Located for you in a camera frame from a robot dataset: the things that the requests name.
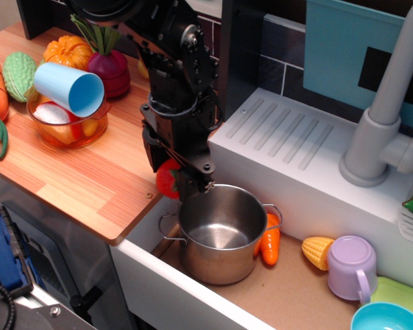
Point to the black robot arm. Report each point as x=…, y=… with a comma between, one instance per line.
x=182, y=108

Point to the stainless steel pot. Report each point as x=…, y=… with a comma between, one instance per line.
x=218, y=234

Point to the green plastic plate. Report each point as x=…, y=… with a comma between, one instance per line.
x=391, y=291

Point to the yellow toy corn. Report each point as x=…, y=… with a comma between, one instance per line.
x=316, y=250

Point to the white toy sink unit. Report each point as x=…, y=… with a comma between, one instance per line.
x=287, y=154

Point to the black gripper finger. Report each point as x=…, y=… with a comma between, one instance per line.
x=190, y=182
x=155, y=149

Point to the green toy bitter gourd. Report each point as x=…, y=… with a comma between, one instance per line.
x=18, y=74

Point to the purple toy beet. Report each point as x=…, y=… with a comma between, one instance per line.
x=107, y=63

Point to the red toy strawberry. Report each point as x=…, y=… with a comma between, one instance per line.
x=166, y=177

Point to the white slotted spatula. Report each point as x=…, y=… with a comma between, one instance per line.
x=405, y=223

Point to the blue clamp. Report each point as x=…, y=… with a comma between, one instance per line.
x=17, y=272

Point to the teal plastic bowl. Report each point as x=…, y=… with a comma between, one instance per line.
x=382, y=315

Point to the light blue plastic cup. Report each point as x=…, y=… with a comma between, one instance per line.
x=80, y=92

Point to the yellow toy potato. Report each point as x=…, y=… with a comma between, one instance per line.
x=142, y=70

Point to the orange transparent bowl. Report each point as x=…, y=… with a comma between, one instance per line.
x=61, y=128

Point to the grey toy faucet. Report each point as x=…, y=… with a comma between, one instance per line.
x=377, y=143

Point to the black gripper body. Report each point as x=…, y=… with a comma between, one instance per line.
x=185, y=133

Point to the orange toy pumpkin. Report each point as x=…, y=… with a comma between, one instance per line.
x=70, y=51

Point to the purple plastic mug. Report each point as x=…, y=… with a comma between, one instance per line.
x=352, y=269

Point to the teal box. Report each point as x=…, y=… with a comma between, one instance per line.
x=347, y=50

